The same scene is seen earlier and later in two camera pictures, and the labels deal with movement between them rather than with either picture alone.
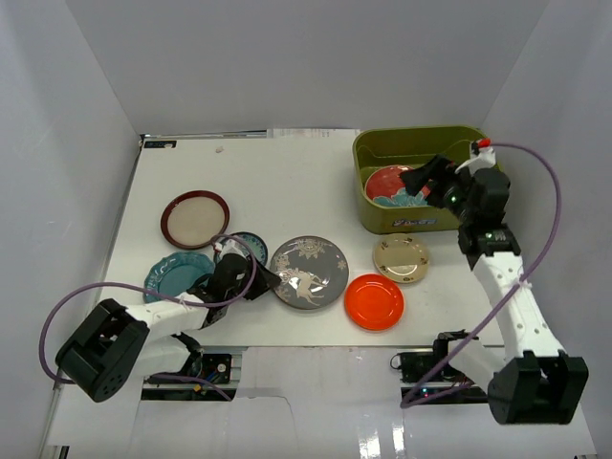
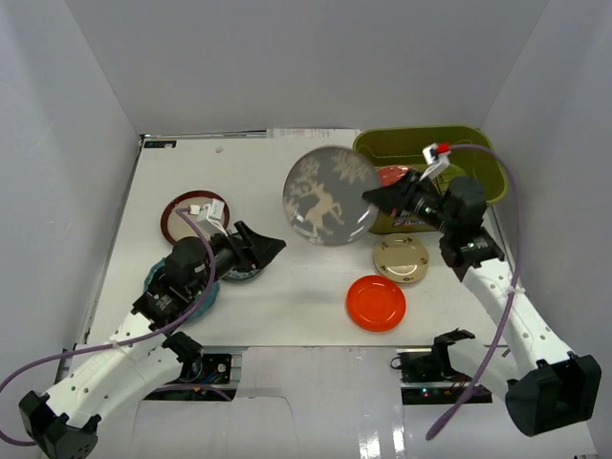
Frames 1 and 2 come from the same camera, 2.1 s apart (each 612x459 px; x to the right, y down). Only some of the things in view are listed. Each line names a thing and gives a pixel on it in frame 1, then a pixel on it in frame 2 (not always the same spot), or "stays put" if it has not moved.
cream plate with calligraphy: x=402 y=257 stays put
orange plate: x=374 y=301 stays put
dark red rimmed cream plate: x=189 y=220 stays put
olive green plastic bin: x=375 y=147 stays put
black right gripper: x=418 y=178 to x=400 y=195
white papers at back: x=313 y=133 stays put
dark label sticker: x=160 y=143 stays put
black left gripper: x=250 y=282 to x=243 y=250
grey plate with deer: x=314 y=272 to x=323 y=196
